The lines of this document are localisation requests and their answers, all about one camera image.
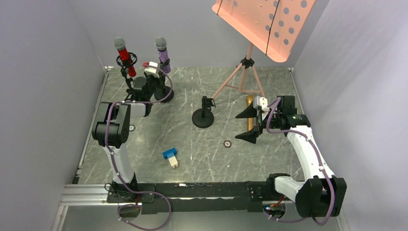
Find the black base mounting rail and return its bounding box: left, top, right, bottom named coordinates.
left=103, top=181, right=283, bottom=215

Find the brown poker chip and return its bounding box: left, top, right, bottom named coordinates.
left=223, top=141, right=231, bottom=148

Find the pink music stand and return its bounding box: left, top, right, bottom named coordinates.
left=212, top=0, right=316, bottom=97

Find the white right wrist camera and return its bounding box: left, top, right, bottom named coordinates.
left=252, top=96, right=269, bottom=112

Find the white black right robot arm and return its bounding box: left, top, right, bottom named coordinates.
left=236, top=95, right=347, bottom=225

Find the black round-base clip mic stand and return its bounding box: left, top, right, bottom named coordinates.
left=191, top=96, right=216, bottom=128

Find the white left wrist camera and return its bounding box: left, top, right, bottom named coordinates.
left=143, top=62, right=159, bottom=78

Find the red glitter microphone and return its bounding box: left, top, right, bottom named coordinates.
left=114, top=37, right=136, bottom=77

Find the purple glitter microphone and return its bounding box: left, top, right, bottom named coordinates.
left=155, top=37, right=171, bottom=74

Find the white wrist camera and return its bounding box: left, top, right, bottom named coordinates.
left=252, top=96, right=269, bottom=112
left=143, top=62, right=159, bottom=78

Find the blue white toy brick block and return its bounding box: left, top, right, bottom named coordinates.
left=162, top=148, right=179, bottom=168

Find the gold microphone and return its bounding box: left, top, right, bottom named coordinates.
left=244, top=94, right=255, bottom=131

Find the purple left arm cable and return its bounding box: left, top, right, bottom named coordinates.
left=104, top=65, right=174, bottom=231

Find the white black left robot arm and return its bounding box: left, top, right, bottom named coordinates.
left=91, top=75, right=163, bottom=201

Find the black tripod shock mount stand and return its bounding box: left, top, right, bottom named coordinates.
left=116, top=52, right=138, bottom=101

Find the black round-base fork mic stand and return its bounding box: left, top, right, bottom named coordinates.
left=154, top=58, right=174, bottom=103

